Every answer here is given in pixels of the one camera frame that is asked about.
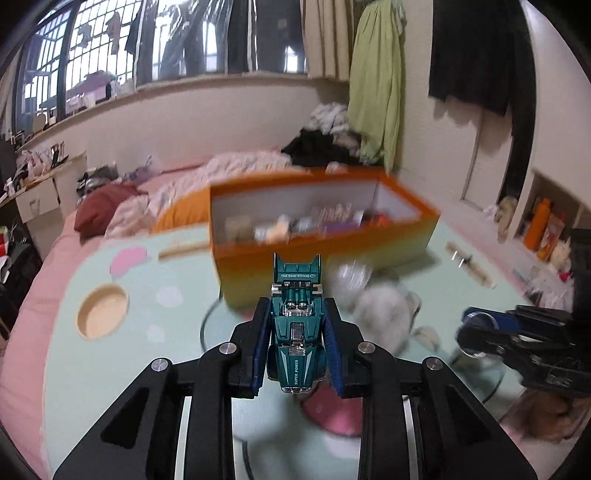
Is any silver metal funnel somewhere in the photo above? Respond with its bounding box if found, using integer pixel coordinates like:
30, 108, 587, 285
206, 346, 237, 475
463, 311, 498, 357

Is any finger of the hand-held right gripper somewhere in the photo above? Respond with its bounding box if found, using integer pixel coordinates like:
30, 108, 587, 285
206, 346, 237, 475
456, 328, 522, 365
464, 306, 525, 330

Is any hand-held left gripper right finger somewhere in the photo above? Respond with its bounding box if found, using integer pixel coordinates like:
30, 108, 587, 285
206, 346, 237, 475
323, 298, 539, 480

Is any orange pillow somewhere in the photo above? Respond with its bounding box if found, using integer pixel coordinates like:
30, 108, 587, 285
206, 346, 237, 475
151, 189, 213, 234

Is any dark red pillow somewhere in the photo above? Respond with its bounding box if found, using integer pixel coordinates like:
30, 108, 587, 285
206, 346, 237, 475
74, 182, 148, 238

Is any white clothes pile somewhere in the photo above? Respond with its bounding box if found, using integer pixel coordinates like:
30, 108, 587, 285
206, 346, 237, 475
309, 102, 361, 148

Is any clear plastic bag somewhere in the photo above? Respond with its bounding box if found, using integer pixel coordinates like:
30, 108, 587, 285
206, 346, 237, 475
335, 261, 372, 296

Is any black clothes pile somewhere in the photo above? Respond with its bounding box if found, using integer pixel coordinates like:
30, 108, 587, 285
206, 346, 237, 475
281, 128, 365, 169

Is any grey fluffy fur tail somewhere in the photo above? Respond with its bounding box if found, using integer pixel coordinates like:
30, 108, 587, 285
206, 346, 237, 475
353, 281, 416, 354

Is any white side desk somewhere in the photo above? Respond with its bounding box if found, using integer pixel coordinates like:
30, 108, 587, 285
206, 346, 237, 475
0, 150, 88, 241

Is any orange cardboard box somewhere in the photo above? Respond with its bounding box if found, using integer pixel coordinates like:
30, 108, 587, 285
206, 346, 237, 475
209, 166, 441, 309

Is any light green hanging garment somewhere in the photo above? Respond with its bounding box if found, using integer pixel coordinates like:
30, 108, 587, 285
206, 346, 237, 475
346, 0, 403, 171

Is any teal toy car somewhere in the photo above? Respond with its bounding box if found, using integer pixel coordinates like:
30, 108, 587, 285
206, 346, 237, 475
267, 252, 331, 395

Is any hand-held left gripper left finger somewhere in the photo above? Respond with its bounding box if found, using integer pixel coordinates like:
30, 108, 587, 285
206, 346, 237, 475
53, 298, 273, 480

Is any black hanging garment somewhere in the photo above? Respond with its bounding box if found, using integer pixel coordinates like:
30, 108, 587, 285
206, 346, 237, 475
427, 0, 539, 204

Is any person's right hand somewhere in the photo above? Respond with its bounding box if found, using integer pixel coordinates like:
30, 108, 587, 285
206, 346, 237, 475
505, 390, 587, 444

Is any pink floral blanket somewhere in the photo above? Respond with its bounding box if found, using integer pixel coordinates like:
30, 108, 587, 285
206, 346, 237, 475
104, 150, 305, 236

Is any orange bottle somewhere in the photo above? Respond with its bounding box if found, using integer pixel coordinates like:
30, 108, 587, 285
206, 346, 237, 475
524, 198, 552, 252

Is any mint green cartoon desktop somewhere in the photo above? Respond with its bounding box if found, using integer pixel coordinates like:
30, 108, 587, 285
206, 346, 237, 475
39, 217, 555, 480

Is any beige curtain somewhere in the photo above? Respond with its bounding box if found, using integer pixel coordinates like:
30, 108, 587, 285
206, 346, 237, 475
300, 0, 365, 84

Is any barred window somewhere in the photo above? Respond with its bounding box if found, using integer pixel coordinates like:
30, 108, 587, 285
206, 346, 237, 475
9, 0, 308, 134

